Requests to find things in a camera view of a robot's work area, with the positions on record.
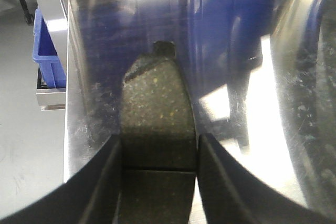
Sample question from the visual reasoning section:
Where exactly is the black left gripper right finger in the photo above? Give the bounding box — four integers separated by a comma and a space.
197, 134, 335, 223

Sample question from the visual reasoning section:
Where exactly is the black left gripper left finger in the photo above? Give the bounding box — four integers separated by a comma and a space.
1, 135, 122, 223

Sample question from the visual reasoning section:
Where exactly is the blue bin below rack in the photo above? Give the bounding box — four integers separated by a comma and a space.
32, 8, 66, 88

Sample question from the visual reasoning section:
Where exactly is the stainless steel rack frame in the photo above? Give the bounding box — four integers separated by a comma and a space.
33, 0, 68, 110

